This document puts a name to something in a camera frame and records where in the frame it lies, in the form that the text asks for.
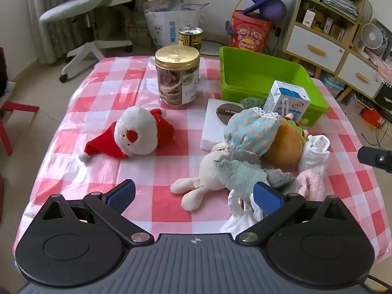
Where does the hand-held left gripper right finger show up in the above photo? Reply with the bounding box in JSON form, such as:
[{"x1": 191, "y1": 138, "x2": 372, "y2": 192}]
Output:
[{"x1": 235, "y1": 182, "x2": 348, "y2": 245}]

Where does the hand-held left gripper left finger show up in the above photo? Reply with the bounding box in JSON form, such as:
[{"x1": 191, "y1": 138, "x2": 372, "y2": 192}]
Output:
[{"x1": 41, "y1": 180, "x2": 155, "y2": 246}]

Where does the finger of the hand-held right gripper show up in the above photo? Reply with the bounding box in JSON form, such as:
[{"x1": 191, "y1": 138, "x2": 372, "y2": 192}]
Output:
[{"x1": 357, "y1": 146, "x2": 392, "y2": 174}]

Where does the white cloth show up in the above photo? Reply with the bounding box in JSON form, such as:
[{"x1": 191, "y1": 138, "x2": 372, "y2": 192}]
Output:
[{"x1": 220, "y1": 189, "x2": 264, "y2": 234}]

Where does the hamburger plush toy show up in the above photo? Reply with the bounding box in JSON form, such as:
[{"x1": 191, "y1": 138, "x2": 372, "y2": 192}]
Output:
[{"x1": 263, "y1": 113, "x2": 310, "y2": 167}]

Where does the cream bunny doll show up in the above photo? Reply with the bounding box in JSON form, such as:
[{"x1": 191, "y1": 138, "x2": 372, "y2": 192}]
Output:
[{"x1": 170, "y1": 107, "x2": 282, "y2": 212}]

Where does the green plastic bin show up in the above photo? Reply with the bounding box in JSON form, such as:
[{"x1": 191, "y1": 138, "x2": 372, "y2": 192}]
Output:
[{"x1": 219, "y1": 47, "x2": 329, "y2": 127}]

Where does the grey plush toy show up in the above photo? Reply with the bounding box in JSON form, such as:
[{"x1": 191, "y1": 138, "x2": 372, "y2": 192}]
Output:
[{"x1": 213, "y1": 148, "x2": 301, "y2": 197}]

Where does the pink fluffy plush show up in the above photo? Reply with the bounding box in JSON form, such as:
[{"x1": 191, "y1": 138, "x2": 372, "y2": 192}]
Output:
[{"x1": 295, "y1": 170, "x2": 326, "y2": 202}]

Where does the santa plush toy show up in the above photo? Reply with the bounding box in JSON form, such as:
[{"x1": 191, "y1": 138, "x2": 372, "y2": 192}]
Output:
[{"x1": 78, "y1": 106, "x2": 176, "y2": 162}]

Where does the white flat box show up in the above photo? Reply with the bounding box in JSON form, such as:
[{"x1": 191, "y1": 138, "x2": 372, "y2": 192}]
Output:
[{"x1": 200, "y1": 99, "x2": 245, "y2": 151}]

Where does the pink fringed cloth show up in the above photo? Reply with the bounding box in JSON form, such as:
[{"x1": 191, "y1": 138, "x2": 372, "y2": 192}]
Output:
[{"x1": 367, "y1": 48, "x2": 392, "y2": 87}]

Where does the pink checked tablecloth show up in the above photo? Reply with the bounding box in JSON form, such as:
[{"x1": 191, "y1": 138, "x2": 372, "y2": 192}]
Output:
[{"x1": 12, "y1": 55, "x2": 387, "y2": 265}]

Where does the white and blue milk carton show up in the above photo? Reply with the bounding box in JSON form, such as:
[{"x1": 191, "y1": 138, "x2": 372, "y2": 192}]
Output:
[{"x1": 263, "y1": 80, "x2": 311, "y2": 123}]

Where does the white desk fan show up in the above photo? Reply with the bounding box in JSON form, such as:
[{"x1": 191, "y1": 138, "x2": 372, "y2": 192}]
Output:
[{"x1": 358, "y1": 23, "x2": 385, "y2": 62}]

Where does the wooden cabinet with white drawers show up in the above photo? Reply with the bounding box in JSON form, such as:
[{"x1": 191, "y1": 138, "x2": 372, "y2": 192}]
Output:
[{"x1": 282, "y1": 0, "x2": 386, "y2": 99}]

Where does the clear jar with gold lid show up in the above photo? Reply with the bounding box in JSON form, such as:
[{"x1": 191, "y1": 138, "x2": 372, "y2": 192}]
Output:
[{"x1": 155, "y1": 45, "x2": 200, "y2": 110}]

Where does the red stool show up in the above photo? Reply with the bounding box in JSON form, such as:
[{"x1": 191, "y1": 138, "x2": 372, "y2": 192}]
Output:
[{"x1": 0, "y1": 100, "x2": 40, "y2": 157}]

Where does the stack of magazines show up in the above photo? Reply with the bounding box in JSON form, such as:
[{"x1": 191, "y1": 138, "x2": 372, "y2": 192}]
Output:
[{"x1": 320, "y1": 0, "x2": 359, "y2": 21}]

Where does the red snack bucket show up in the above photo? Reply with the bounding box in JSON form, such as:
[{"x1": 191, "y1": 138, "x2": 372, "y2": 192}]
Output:
[{"x1": 226, "y1": 10, "x2": 274, "y2": 54}]

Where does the green tin can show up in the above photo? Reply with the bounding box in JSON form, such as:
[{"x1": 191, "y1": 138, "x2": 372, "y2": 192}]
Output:
[{"x1": 178, "y1": 27, "x2": 204, "y2": 52}]

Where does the white paper shopping bag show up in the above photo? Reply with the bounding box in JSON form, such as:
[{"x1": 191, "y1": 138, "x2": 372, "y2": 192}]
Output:
[{"x1": 144, "y1": 0, "x2": 209, "y2": 50}]

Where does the purple hopper ball toy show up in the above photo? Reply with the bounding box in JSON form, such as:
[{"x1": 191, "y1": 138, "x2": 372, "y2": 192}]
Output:
[{"x1": 249, "y1": 0, "x2": 292, "y2": 19}]

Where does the grey curtain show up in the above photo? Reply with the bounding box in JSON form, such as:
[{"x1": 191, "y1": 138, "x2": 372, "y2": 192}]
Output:
[{"x1": 26, "y1": 0, "x2": 77, "y2": 65}]

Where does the grey office chair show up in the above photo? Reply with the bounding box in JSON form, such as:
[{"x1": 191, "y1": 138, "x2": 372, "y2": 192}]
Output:
[{"x1": 39, "y1": 0, "x2": 136, "y2": 83}]

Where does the black floor cable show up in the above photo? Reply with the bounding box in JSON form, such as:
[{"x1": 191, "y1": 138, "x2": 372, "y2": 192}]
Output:
[{"x1": 361, "y1": 119, "x2": 392, "y2": 147}]

